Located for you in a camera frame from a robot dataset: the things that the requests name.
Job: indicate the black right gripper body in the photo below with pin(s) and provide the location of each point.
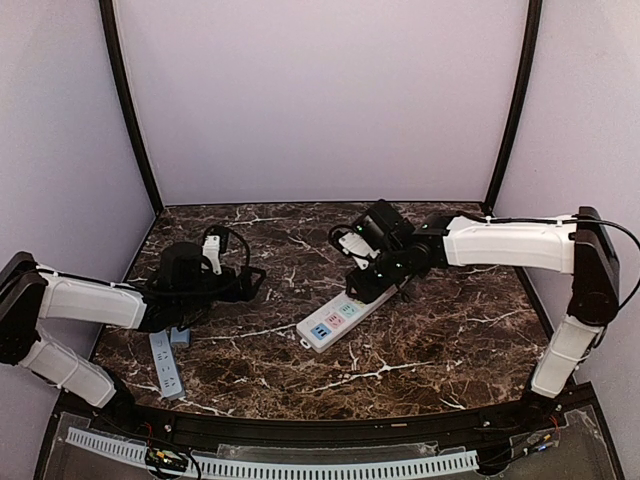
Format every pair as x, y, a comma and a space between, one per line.
370, 280

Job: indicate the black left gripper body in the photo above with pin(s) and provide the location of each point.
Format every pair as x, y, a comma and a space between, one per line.
231, 280

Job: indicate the blue plug adapter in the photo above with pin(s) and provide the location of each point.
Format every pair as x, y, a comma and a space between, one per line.
180, 338

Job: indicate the blue power strip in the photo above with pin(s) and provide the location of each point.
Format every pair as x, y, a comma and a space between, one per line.
170, 382

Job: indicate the white multicolour power strip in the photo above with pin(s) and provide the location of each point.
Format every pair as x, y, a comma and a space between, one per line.
332, 321

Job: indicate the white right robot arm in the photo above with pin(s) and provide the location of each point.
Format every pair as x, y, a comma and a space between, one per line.
576, 245

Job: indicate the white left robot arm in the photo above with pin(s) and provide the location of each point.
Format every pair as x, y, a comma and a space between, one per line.
31, 292

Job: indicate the small circuit board left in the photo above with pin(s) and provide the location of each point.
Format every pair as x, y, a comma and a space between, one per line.
165, 460

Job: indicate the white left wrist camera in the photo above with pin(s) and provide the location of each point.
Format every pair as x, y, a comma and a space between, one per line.
211, 250

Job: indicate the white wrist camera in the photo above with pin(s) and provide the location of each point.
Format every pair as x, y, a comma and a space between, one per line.
211, 250
352, 244

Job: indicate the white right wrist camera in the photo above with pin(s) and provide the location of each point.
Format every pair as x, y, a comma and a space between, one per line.
352, 244

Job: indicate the black front rail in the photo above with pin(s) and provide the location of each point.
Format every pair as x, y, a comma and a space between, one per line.
476, 427

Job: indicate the white slotted cable duct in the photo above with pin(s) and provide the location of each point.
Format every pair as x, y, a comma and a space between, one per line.
415, 461

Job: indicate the left black frame post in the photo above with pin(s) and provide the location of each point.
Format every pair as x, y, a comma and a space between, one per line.
128, 110

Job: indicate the black frame post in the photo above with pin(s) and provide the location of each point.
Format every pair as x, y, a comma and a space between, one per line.
128, 110
526, 60

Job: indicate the right black frame post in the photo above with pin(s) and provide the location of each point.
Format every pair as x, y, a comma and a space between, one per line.
526, 60

